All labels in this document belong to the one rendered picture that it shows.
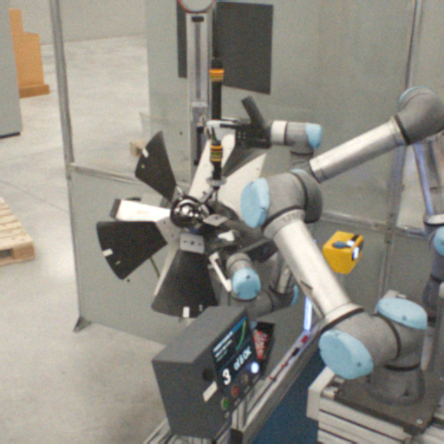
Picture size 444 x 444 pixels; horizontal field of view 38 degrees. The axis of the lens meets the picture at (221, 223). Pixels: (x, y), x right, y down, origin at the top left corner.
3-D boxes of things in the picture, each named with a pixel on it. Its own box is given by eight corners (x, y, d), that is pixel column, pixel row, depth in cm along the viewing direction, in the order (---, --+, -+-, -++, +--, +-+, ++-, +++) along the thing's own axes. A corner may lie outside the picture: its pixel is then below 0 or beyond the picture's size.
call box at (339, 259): (335, 255, 246) (337, 230, 242) (361, 261, 241) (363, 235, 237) (320, 272, 233) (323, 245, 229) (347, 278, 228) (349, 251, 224)
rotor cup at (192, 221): (175, 238, 231) (159, 226, 220) (188, 201, 235) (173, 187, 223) (211, 246, 225) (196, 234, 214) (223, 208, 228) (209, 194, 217)
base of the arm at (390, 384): (431, 380, 163) (436, 347, 159) (413, 414, 152) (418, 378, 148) (374, 361, 171) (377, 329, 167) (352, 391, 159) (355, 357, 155)
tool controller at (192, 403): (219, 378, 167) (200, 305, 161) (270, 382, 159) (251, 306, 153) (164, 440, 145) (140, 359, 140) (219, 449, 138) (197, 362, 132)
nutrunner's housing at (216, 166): (210, 187, 217) (209, 47, 199) (221, 186, 218) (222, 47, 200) (211, 191, 214) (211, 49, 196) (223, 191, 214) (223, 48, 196)
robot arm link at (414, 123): (459, 132, 174) (296, 207, 190) (451, 122, 184) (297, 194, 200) (441, 94, 171) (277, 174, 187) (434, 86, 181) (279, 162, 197)
